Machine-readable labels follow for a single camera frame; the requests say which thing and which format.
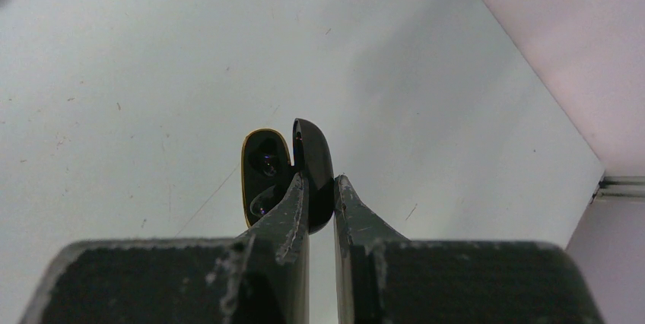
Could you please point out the black earbud charging case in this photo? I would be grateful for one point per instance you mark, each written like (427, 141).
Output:
(310, 155)

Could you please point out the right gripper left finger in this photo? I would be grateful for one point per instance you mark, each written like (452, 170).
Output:
(261, 276)

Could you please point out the right corner aluminium post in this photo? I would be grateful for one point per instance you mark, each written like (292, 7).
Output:
(620, 188)

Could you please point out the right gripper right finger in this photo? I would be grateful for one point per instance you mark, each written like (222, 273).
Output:
(384, 277)

